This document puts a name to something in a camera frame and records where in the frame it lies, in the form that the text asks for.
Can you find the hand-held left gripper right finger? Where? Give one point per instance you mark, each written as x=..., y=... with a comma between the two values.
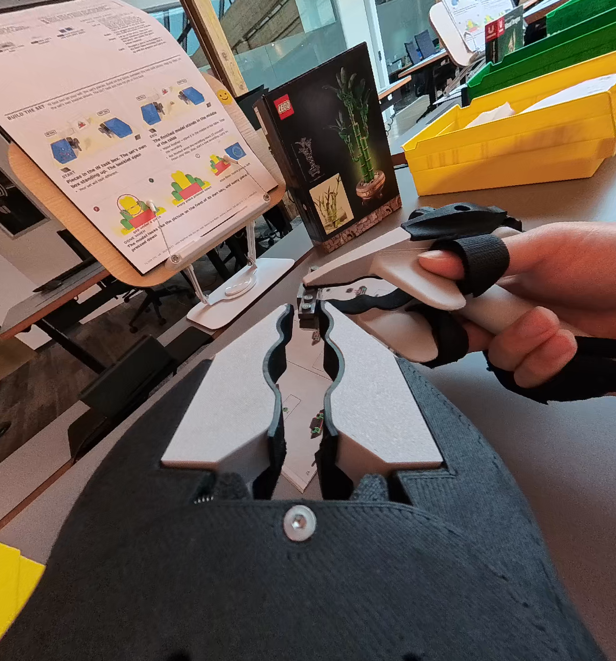
x=385, y=413

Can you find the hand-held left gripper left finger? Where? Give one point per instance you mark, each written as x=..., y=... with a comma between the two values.
x=225, y=413

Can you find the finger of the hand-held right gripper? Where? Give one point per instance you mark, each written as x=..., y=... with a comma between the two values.
x=354, y=263
x=395, y=333

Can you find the dark grey brick assembly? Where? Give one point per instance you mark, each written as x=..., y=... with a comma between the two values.
x=308, y=310

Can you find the grey desk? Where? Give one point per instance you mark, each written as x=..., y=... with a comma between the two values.
x=545, y=465

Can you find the person's right hand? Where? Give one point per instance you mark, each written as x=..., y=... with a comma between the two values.
x=586, y=279

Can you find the yellow bin with white paper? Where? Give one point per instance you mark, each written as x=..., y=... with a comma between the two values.
x=494, y=155

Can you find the instruction booklet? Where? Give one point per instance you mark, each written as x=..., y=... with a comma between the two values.
x=303, y=382

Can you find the black rectangular box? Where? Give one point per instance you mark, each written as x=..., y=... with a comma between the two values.
x=127, y=377

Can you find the white paper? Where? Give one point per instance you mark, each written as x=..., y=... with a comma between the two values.
x=571, y=93
x=491, y=116

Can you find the black bamboo set box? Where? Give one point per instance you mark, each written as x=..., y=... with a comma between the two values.
x=318, y=129

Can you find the small wooden document stand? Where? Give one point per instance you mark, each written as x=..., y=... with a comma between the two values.
x=452, y=36

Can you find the dark set box red logo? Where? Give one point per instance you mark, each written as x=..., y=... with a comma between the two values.
x=509, y=36

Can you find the green plastic bin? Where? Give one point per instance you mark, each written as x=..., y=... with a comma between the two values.
x=571, y=46

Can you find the yellow smiley sticker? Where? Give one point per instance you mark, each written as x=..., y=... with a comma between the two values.
x=225, y=96

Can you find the grey side table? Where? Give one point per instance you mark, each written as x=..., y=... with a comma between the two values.
x=39, y=299

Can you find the yellow bin with brick pieces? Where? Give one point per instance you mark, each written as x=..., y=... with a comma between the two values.
x=3, y=594

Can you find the printed instruction sheet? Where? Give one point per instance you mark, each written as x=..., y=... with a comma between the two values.
x=106, y=77

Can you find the light wooden post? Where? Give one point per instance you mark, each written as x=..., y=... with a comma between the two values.
x=215, y=46

